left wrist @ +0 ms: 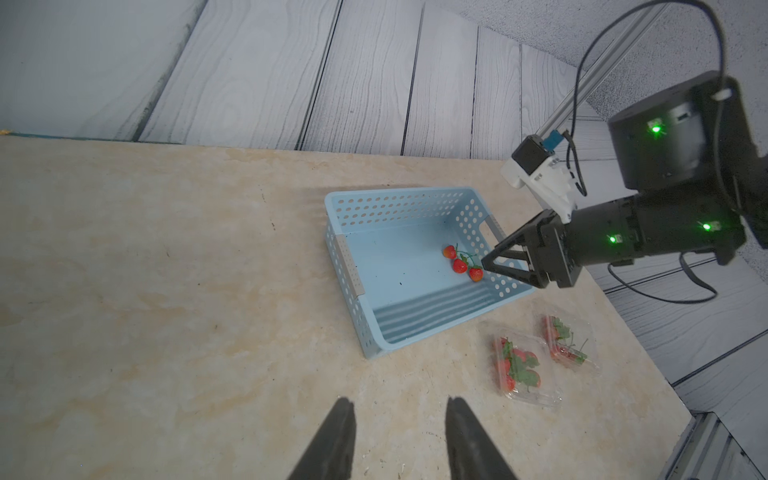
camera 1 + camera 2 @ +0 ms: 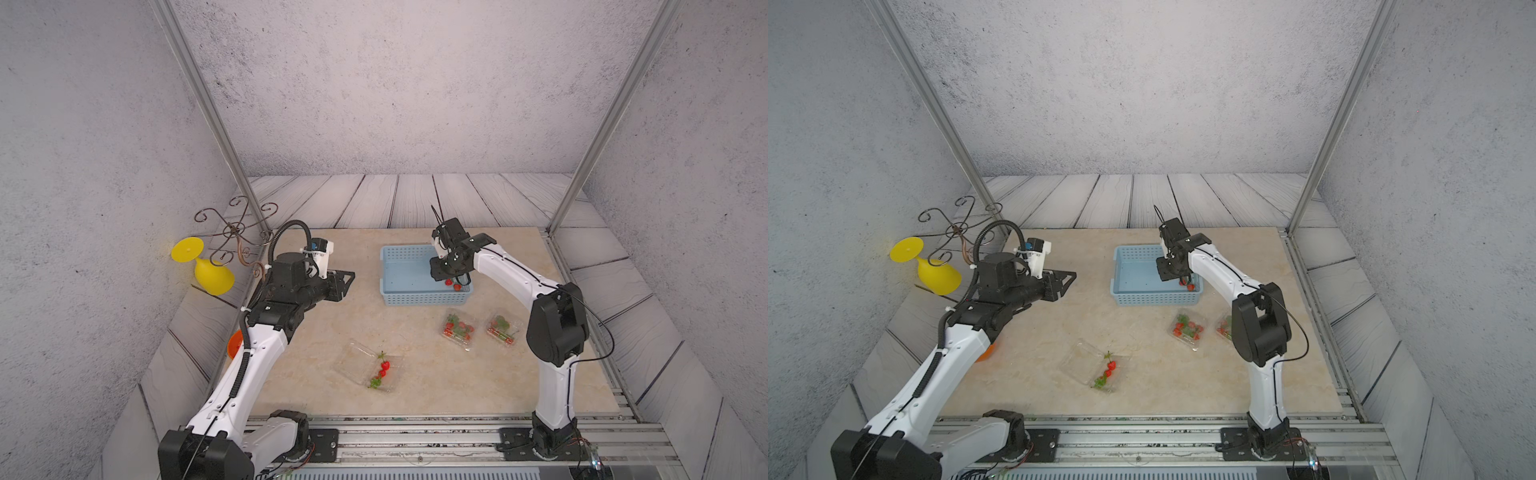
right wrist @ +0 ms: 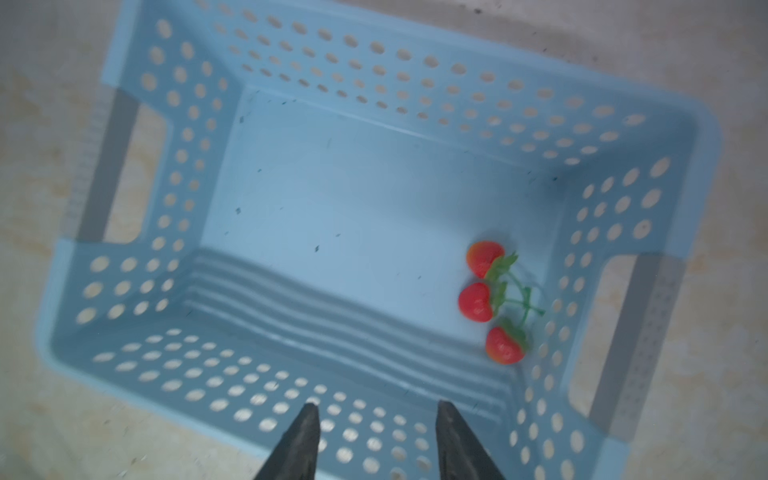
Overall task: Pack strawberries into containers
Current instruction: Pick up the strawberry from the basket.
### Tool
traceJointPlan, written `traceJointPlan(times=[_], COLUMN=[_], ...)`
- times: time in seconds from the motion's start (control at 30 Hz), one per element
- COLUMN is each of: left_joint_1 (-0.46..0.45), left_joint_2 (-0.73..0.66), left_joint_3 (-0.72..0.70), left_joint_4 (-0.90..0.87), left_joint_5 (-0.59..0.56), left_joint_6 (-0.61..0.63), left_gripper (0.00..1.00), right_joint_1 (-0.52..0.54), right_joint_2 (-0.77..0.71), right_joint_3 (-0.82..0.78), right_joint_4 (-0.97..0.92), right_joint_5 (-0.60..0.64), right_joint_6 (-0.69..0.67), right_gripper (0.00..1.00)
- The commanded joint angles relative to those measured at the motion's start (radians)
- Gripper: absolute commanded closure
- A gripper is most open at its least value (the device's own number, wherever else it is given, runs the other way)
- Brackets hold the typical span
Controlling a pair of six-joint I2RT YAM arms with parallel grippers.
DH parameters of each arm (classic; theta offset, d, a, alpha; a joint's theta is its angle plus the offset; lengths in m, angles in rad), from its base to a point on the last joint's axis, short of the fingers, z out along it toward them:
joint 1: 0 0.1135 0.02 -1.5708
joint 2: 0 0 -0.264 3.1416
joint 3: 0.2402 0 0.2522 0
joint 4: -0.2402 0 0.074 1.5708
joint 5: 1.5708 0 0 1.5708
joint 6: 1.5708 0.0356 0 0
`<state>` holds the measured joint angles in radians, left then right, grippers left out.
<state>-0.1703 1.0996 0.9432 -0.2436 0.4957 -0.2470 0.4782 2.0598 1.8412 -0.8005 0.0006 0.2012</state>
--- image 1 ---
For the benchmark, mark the clear clamshell container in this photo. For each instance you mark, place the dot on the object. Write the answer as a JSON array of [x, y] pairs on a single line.
[[548, 395], [541, 308]]

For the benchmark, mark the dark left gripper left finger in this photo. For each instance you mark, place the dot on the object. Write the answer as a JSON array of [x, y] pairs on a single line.
[[330, 453]]

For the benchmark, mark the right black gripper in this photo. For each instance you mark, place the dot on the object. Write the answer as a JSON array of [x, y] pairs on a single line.
[[688, 157]]

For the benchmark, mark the light blue perforated basket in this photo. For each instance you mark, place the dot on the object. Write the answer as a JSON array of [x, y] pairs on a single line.
[[387, 247]]

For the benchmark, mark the strawberry cluster right in basket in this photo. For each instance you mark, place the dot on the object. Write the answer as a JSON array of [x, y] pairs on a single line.
[[463, 263]]

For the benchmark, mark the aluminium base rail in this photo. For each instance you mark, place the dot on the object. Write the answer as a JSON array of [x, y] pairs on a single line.
[[707, 450]]

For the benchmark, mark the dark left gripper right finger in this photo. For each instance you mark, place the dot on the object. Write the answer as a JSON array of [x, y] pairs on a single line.
[[471, 452]]

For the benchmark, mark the aluminium frame post right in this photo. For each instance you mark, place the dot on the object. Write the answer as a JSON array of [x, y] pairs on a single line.
[[635, 27]]

